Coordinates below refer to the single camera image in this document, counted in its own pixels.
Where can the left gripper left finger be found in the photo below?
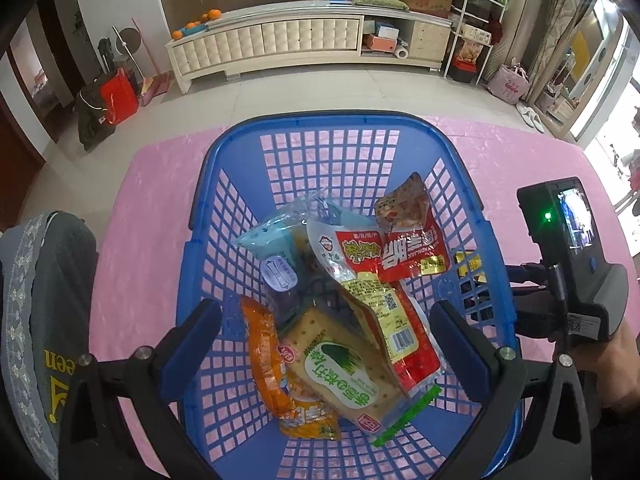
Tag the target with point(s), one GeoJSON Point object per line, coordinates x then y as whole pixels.
{"type": "Point", "coordinates": [95, 440]}

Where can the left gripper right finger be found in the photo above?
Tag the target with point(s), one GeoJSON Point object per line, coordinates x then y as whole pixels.
{"type": "Point", "coordinates": [533, 421]}

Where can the purple yellow snack packet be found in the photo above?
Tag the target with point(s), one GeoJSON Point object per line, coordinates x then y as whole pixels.
{"type": "Point", "coordinates": [472, 281]}

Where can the red clear snack packet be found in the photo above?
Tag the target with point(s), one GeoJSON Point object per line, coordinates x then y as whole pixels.
{"type": "Point", "coordinates": [413, 243]}

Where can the red yellow snack packet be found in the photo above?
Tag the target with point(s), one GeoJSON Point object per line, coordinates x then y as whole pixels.
{"type": "Point", "coordinates": [389, 317]}

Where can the orange triangular snack bag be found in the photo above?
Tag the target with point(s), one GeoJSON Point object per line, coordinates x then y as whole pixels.
{"type": "Point", "coordinates": [300, 413]}

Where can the green cracker pack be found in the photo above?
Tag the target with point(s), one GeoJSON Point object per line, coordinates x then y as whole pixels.
{"type": "Point", "coordinates": [343, 369]}

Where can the teal striped bread bag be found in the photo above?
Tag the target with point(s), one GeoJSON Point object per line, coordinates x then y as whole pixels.
{"type": "Point", "coordinates": [287, 265]}

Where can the right hand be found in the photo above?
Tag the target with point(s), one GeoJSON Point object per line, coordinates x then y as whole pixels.
{"type": "Point", "coordinates": [616, 365]}

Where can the white slippers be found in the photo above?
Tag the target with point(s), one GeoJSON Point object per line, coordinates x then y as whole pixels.
{"type": "Point", "coordinates": [530, 117]}

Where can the pink quilted table cover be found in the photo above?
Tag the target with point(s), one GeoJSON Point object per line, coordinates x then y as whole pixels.
{"type": "Point", "coordinates": [169, 244]}

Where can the pink tote bag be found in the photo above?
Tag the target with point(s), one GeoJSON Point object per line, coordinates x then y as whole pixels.
{"type": "Point", "coordinates": [509, 83]}

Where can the white metal shelf rack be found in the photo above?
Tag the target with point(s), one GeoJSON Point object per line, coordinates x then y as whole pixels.
{"type": "Point", "coordinates": [476, 28]}

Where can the black bag on floor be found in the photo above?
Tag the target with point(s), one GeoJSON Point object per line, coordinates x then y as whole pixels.
{"type": "Point", "coordinates": [93, 126]}

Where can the red shopping bag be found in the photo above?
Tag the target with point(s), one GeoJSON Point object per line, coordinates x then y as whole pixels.
{"type": "Point", "coordinates": [119, 98]}

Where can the cream TV cabinet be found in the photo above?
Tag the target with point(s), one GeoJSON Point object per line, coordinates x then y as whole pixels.
{"type": "Point", "coordinates": [305, 33]}

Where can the oranges on cabinet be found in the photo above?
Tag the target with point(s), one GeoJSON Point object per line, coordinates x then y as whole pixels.
{"type": "Point", "coordinates": [196, 26]}

